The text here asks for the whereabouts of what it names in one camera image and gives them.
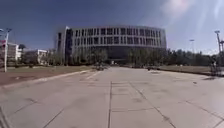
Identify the low white building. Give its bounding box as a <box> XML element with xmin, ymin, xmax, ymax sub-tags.
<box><xmin>0</xmin><ymin>41</ymin><xmax>49</xmax><ymax>66</ymax></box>

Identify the dry grass strip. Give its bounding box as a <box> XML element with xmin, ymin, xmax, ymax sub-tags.
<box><xmin>121</xmin><ymin>64</ymin><xmax>224</xmax><ymax>77</ymax></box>

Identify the grey concrete slab plaza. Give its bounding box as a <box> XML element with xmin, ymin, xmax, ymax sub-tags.
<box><xmin>0</xmin><ymin>66</ymin><xmax>224</xmax><ymax>128</ymax></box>

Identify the large curved grey building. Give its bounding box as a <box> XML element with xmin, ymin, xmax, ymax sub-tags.
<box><xmin>54</xmin><ymin>25</ymin><xmax>168</xmax><ymax>64</ymax></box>

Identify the thin lamp pole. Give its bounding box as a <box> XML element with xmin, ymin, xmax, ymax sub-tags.
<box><xmin>189</xmin><ymin>38</ymin><xmax>196</xmax><ymax>54</ymax></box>

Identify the tall light mast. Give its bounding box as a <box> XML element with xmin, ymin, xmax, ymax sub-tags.
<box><xmin>214</xmin><ymin>30</ymin><xmax>224</xmax><ymax>54</ymax></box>

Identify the row of trees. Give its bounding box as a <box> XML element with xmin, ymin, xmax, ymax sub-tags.
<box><xmin>20</xmin><ymin>47</ymin><xmax>224</xmax><ymax>67</ymax></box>

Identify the brown bare ground strip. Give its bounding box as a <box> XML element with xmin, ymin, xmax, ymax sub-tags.
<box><xmin>0</xmin><ymin>65</ymin><xmax>95</xmax><ymax>87</ymax></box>

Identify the pale kerb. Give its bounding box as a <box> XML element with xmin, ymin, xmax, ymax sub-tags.
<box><xmin>0</xmin><ymin>68</ymin><xmax>93</xmax><ymax>90</ymax></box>

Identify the white lamp pole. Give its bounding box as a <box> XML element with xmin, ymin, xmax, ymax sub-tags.
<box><xmin>0</xmin><ymin>27</ymin><xmax>13</xmax><ymax>73</ymax></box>

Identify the person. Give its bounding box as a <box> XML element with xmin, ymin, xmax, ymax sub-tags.
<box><xmin>209</xmin><ymin>55</ymin><xmax>219</xmax><ymax>77</ymax></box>

